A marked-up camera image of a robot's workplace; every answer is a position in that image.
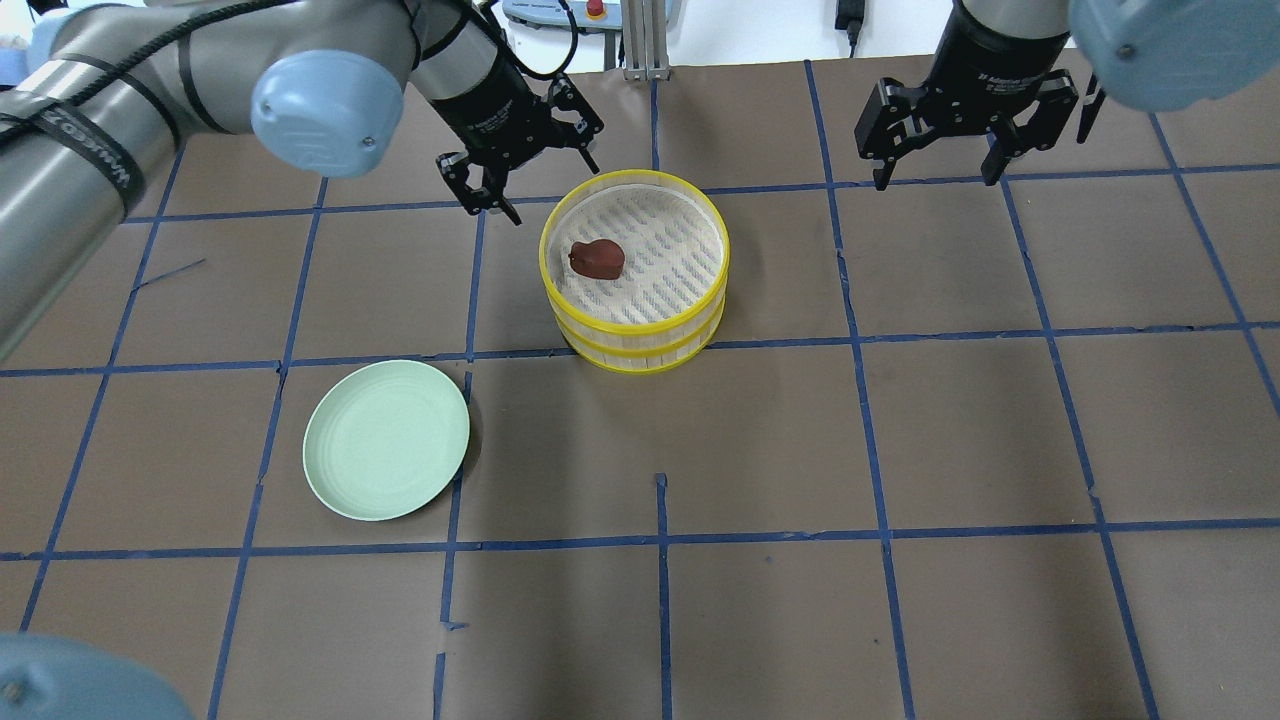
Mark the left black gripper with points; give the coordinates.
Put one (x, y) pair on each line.
(482, 98)

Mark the aluminium frame post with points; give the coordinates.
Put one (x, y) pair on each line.
(640, 49)

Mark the light green plate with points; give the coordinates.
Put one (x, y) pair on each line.
(386, 440)

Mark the teach pendant with red button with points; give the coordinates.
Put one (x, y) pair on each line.
(551, 15)

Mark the yellow steamer basket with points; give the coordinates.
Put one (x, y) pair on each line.
(676, 244)
(640, 354)

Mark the black power adapter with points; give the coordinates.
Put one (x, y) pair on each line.
(850, 17)

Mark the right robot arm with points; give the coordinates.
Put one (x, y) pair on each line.
(1158, 55)

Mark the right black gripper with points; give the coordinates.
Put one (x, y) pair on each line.
(985, 62)

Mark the brown steamed bun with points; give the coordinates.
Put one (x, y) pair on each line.
(601, 259)

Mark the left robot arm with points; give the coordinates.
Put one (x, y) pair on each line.
(120, 89)

